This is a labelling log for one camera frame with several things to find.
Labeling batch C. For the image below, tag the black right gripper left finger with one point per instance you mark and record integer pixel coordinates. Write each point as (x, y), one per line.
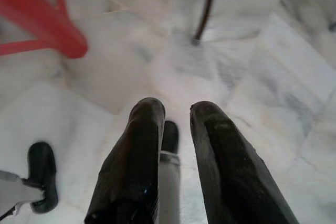
(126, 171)

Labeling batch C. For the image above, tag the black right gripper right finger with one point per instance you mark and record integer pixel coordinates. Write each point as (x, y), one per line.
(231, 171)

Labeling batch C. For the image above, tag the robot black right foot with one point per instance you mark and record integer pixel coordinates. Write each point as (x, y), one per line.
(170, 137)

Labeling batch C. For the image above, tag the robot black foot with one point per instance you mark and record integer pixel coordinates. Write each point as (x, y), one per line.
(42, 161)
(170, 137)

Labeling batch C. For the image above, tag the robot black left foot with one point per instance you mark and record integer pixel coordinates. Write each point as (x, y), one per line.
(42, 161)

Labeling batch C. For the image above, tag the robot grey left leg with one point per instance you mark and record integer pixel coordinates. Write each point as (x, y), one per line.
(15, 187)

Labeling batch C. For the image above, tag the red plastic stool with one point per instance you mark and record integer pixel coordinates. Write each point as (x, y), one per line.
(39, 11)

